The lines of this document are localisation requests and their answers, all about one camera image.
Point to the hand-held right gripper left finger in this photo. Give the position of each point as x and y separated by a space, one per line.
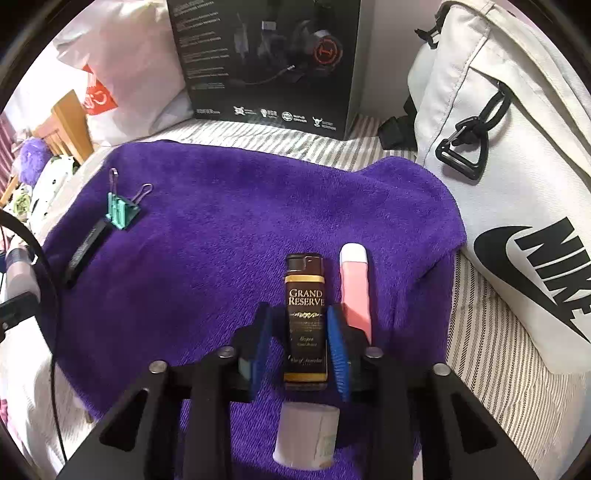
258 350

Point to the black headphone box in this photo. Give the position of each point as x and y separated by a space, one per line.
258 69

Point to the grey waist bag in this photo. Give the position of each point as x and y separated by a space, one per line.
508 161

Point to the green binder clip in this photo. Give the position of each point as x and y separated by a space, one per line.
121 212

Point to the white floral cloth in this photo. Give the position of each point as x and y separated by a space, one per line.
55 184

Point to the black and gold lighter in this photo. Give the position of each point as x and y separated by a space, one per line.
304 295

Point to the purple towel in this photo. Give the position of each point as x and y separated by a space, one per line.
207 258

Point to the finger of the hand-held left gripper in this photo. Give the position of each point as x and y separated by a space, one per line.
18 311

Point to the white plastic shopping bag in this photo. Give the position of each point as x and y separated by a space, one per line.
138 69

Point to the purple plush toy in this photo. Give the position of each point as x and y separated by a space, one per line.
34 159

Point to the black rectangular stick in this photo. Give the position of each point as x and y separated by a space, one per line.
85 254

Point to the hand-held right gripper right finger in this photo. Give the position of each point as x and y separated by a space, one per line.
339 355

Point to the white tape roll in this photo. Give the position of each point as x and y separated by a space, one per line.
300 438

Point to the pink highlighter pen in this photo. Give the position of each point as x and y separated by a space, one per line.
355 295

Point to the wooden chair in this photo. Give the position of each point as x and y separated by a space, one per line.
69 124

